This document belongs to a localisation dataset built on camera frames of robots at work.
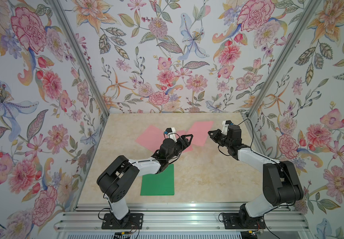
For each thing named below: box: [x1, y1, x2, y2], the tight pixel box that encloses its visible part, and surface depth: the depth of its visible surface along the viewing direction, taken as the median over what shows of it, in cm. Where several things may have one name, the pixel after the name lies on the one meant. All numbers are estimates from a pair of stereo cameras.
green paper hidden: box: [140, 163, 175, 196], surface depth 88 cm
